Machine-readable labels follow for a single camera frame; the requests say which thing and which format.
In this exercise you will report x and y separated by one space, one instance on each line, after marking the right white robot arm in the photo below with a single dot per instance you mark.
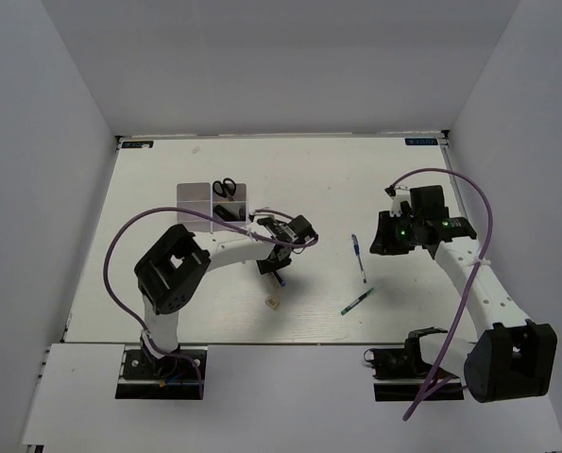
512 356

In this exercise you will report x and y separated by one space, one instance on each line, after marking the blue gel pen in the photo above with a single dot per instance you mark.
357 251

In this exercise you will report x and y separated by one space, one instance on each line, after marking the purple highlighter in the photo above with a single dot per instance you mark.
224 214

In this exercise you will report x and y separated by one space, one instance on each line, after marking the left blue table label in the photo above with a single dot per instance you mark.
137 144

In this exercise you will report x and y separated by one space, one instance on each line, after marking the green pen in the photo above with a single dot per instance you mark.
357 301

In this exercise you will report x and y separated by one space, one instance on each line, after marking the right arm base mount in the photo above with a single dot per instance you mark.
403 373

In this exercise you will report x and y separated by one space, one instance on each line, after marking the blue table label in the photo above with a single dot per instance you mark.
420 141
137 144

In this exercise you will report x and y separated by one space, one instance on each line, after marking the blue capped clear pen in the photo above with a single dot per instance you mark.
279 279

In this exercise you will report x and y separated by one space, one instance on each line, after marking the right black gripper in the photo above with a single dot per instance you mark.
383 243

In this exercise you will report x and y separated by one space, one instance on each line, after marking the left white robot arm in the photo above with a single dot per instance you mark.
170 272

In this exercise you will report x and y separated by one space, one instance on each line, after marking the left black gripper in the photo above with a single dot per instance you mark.
267 266

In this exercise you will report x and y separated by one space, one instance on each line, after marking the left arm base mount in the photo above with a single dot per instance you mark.
142 377

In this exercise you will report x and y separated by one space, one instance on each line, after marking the yellow eraser with barcode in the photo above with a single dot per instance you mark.
272 302

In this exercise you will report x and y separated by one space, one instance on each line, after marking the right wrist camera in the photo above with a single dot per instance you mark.
398 195

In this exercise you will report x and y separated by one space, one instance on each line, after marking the black handled scissors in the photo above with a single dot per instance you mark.
225 188

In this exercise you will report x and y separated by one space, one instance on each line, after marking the right blue table label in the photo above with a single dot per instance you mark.
420 141

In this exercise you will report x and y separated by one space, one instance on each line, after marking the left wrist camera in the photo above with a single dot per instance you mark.
266 218

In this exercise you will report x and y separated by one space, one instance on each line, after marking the white organizer box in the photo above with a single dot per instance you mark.
197 197
240 199

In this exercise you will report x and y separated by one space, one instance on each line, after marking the left white organizer box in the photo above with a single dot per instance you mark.
197 197

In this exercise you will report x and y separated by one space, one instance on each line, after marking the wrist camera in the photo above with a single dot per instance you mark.
266 218
398 195

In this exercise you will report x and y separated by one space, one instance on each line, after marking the right white organizer box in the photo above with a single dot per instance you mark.
240 199

